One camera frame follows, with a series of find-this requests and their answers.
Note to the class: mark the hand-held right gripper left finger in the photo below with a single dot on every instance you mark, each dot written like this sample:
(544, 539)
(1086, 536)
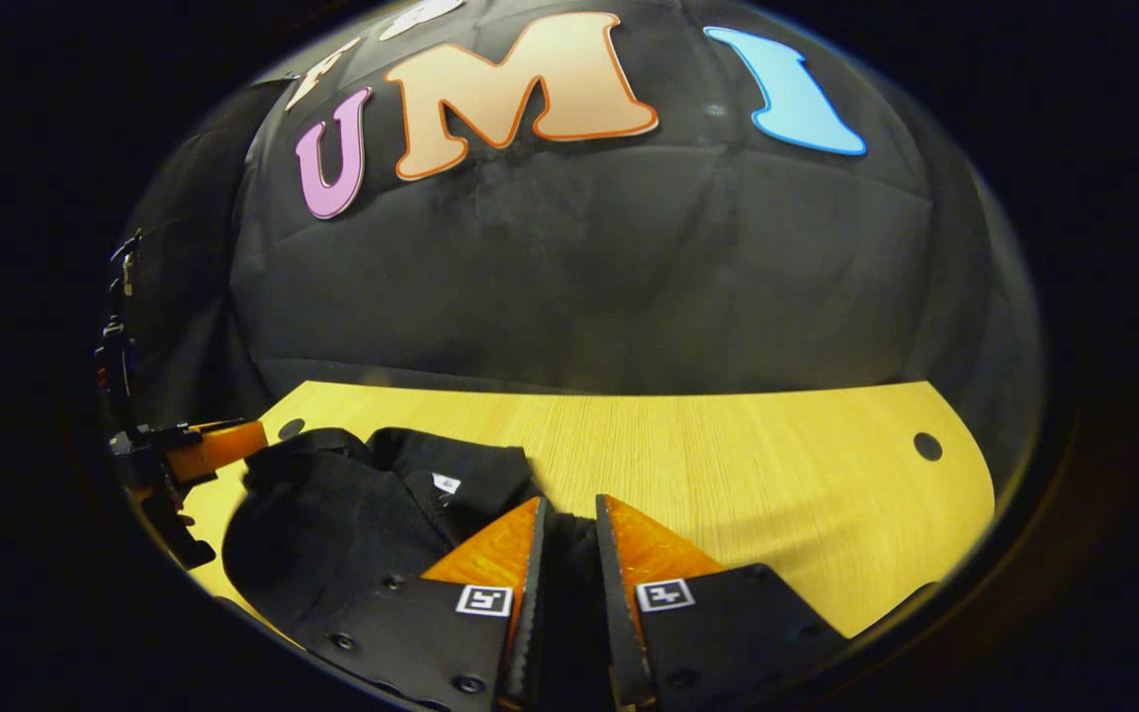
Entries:
(528, 613)

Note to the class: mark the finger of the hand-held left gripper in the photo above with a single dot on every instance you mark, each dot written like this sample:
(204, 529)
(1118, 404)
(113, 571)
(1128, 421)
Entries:
(223, 447)

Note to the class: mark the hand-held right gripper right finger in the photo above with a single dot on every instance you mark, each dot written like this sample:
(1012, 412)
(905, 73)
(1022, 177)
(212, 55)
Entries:
(619, 613)

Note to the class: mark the black coat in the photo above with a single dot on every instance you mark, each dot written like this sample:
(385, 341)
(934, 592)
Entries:
(332, 534)

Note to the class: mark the black backdrop cloth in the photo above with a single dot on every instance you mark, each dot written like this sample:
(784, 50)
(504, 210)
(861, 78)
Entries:
(579, 277)

